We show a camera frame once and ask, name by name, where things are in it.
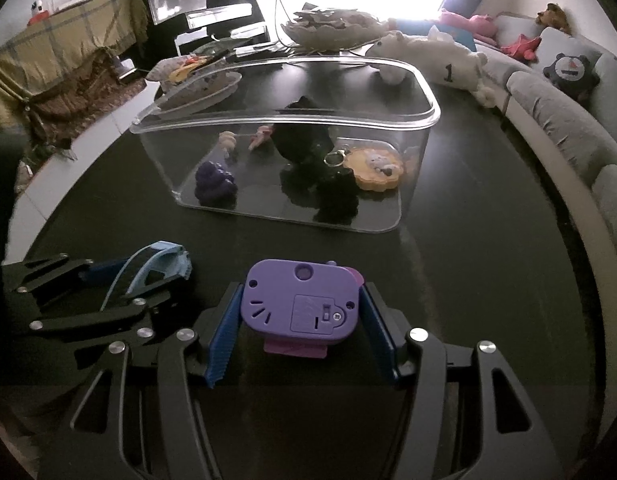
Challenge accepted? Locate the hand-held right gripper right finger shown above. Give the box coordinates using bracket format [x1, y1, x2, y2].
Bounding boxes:
[359, 282, 572, 480]

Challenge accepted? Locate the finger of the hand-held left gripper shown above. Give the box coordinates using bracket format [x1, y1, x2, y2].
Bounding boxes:
[28, 284, 176, 348]
[2, 254, 119, 293]

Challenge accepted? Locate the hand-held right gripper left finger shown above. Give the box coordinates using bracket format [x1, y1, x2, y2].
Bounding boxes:
[36, 282, 246, 480]

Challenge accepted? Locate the blue strap watch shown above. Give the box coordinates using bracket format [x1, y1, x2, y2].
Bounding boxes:
[101, 241, 194, 311]

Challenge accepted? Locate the purple cat-face toy box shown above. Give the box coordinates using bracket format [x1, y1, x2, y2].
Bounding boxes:
[240, 259, 364, 361]

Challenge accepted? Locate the black fuzzy toy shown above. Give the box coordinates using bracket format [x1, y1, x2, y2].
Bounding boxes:
[281, 165, 362, 223]

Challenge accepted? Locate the clear plastic storage box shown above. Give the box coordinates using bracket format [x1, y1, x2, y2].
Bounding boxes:
[130, 56, 442, 235]

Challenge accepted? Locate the dark glossy desktop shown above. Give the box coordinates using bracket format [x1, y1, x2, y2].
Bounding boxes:
[1, 45, 607, 480]

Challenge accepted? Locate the patterned brown rug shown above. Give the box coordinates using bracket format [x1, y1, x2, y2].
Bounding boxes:
[18, 55, 154, 161]

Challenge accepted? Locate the purple flower-shaped toy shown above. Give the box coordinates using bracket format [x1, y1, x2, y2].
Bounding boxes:
[195, 161, 238, 206]

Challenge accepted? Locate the cabinet with plaid cloth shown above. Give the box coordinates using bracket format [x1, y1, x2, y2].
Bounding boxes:
[0, 0, 149, 106]

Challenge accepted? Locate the white and red figurine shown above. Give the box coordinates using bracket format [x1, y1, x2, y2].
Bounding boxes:
[28, 0, 52, 26]

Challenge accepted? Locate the small pink toy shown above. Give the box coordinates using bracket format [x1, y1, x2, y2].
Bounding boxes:
[248, 126, 275, 151]

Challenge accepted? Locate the oval plate with snacks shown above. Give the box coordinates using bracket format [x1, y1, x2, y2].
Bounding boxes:
[146, 55, 239, 103]

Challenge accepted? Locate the black piano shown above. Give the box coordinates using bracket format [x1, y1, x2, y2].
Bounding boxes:
[138, 0, 269, 56]

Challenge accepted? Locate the white plush sheep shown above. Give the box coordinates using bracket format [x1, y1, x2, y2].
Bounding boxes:
[366, 31, 497, 107]

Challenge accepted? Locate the grey curved sofa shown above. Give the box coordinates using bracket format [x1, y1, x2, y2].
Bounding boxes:
[469, 10, 617, 271]

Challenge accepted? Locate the white tiered fruit stand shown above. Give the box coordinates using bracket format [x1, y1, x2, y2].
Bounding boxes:
[253, 0, 384, 53]

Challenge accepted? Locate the red starfish plush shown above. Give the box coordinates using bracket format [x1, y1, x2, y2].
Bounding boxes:
[501, 34, 542, 63]

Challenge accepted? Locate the navy round cushion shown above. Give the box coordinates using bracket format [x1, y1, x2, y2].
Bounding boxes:
[543, 52, 602, 103]

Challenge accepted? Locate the pink plush toy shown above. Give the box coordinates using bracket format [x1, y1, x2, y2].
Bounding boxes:
[439, 10, 499, 46]

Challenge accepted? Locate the brown plush toy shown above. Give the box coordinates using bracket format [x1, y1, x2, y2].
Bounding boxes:
[535, 3, 572, 36]

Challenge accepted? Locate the lion keychain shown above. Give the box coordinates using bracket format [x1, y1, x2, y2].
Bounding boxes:
[325, 149, 405, 192]

